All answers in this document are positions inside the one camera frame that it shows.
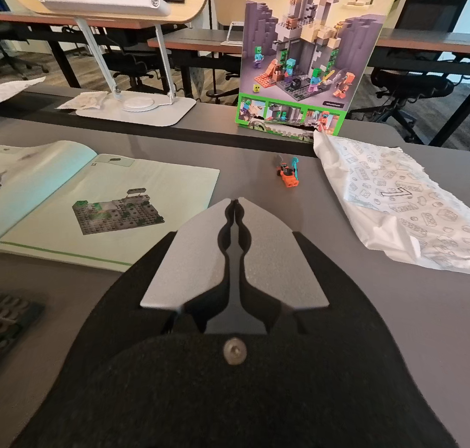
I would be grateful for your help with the clear acrylic sign holder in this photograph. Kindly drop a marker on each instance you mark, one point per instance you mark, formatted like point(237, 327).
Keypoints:
point(235, 33)

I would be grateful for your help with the light wood rounded board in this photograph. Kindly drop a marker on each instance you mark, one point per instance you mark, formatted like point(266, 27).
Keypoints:
point(191, 0)

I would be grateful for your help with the small crumpled white paper bag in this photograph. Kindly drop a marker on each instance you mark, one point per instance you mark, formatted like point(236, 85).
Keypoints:
point(86, 101)

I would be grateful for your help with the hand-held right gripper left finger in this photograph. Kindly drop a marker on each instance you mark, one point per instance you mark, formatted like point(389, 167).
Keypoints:
point(191, 264)

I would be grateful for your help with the orange toy minifigure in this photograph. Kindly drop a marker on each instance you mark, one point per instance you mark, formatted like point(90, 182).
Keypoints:
point(288, 178)

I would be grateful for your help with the black office chair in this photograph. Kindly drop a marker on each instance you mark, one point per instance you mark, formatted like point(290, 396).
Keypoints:
point(16, 60)
point(224, 91)
point(128, 64)
point(422, 84)

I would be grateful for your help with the white desk lamp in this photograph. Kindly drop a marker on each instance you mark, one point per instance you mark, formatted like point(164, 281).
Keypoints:
point(147, 114)

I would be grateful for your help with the toy brick set box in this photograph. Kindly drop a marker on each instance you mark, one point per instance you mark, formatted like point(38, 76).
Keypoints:
point(312, 51)

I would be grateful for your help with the grey desk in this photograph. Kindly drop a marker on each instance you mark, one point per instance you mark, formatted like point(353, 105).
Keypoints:
point(385, 308)

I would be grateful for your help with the brick building instruction booklet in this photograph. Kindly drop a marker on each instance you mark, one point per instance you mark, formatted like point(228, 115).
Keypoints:
point(165, 183)

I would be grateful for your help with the large printed white paper bag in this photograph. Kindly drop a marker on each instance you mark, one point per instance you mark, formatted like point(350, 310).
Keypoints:
point(396, 198)

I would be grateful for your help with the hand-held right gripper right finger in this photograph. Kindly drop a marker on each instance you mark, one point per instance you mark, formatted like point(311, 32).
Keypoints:
point(282, 264)

